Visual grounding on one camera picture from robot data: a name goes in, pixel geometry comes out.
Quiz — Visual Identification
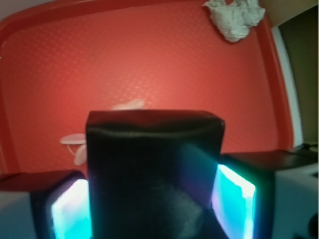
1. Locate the pink plush bunny toy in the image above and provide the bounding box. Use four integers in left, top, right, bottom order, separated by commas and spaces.
59, 98, 146, 166

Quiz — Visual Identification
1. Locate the red plastic tray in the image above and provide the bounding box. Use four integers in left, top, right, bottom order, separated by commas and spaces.
0, 0, 298, 173

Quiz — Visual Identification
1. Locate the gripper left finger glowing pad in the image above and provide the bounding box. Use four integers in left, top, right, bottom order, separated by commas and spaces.
0, 170, 91, 239

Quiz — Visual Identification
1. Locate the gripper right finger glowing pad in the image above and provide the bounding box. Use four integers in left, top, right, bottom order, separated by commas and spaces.
211, 150, 319, 239

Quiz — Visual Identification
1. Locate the black box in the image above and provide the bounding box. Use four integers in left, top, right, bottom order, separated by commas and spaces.
86, 110, 225, 239

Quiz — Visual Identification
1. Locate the crumpled white paper towel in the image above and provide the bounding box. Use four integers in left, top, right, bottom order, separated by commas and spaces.
202, 0, 266, 43

